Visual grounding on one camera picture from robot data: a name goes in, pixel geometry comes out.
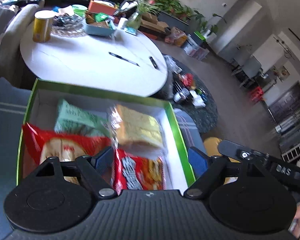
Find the grey sofa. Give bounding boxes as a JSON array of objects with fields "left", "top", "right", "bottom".
[{"left": 0, "top": 0, "right": 45, "bottom": 87}]

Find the dark round marble table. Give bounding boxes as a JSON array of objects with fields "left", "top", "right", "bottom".
[{"left": 152, "top": 54, "right": 218, "bottom": 134}]

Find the glass jar with lid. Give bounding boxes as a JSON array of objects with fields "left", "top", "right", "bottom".
[{"left": 173, "top": 88, "right": 190, "bottom": 103}]

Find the clear storage bin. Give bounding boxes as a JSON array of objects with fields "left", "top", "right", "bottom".
[{"left": 183, "top": 34, "right": 209, "bottom": 61}]

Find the white round coffee table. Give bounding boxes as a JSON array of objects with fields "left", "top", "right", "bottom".
[{"left": 20, "top": 25, "right": 167, "bottom": 97}]

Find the black marker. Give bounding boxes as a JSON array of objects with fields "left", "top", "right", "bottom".
[{"left": 149, "top": 56, "right": 159, "bottom": 70}]

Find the yellow can with white lid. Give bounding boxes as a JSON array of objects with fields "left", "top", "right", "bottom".
[{"left": 33, "top": 10, "right": 56, "bottom": 43}]

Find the open cardboard box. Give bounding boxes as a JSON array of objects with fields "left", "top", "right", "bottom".
[{"left": 140, "top": 12, "right": 169, "bottom": 33}]

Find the yellow cracker sandwich pack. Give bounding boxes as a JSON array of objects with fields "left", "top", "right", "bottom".
[{"left": 109, "top": 105, "right": 164, "bottom": 148}]

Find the orange red box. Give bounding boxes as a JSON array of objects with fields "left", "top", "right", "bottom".
[{"left": 88, "top": 0, "right": 117, "bottom": 16}]

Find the yellow round side table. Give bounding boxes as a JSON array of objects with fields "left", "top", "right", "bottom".
[{"left": 203, "top": 137, "right": 237, "bottom": 185}]

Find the red noodle snack pack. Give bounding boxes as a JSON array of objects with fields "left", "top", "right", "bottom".
[{"left": 111, "top": 150, "right": 166, "bottom": 194}]

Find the light blue tray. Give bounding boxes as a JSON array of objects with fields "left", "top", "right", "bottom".
[{"left": 83, "top": 17, "right": 117, "bottom": 37}]

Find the light green snack bag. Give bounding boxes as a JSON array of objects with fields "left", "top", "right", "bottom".
[{"left": 54, "top": 99, "right": 110, "bottom": 137}]

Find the black pen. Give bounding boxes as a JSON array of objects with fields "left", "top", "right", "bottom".
[{"left": 109, "top": 52, "right": 140, "bottom": 67}]

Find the green cardboard box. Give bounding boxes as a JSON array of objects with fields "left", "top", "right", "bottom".
[{"left": 23, "top": 79, "right": 195, "bottom": 192}]

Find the large red snack bag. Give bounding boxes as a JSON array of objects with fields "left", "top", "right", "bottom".
[{"left": 23, "top": 122, "right": 110, "bottom": 177}]

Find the glass vase with plant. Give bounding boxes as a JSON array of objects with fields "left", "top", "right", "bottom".
[{"left": 126, "top": 0, "right": 160, "bottom": 29}]

